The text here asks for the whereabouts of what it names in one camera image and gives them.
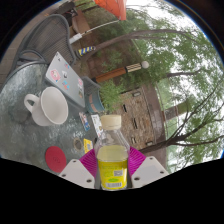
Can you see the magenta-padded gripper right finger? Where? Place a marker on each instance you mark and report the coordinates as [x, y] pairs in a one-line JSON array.
[[135, 160]]

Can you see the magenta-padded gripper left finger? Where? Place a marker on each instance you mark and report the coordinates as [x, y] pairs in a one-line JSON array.
[[87, 161]]

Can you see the clear bottle with yellow label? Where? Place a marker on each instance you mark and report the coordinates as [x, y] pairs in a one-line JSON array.
[[112, 166]]

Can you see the flat round red coaster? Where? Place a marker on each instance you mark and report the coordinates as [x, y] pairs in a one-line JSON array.
[[56, 159]]

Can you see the white sticker sheet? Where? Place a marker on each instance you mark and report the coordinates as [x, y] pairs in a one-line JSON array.
[[96, 125]]

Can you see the small blue sticker card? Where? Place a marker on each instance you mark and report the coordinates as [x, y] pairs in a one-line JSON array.
[[84, 121]]

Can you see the green plant in teal pot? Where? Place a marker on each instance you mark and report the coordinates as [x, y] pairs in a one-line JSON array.
[[95, 103]]

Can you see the white ceramic mug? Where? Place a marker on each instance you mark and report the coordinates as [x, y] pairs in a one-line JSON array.
[[51, 106]]

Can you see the silver laptop with stickers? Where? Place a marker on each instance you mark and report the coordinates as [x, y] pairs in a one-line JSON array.
[[65, 78]]

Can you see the blue and yellow striped cone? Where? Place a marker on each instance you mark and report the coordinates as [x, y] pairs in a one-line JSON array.
[[86, 51]]

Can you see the wooden bench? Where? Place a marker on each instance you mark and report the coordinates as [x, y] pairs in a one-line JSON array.
[[81, 21]]

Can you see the orange patio umbrella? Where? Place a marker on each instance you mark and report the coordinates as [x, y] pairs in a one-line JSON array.
[[113, 8]]

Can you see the wooden lamp post with globe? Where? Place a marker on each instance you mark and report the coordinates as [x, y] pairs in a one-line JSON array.
[[113, 73]]

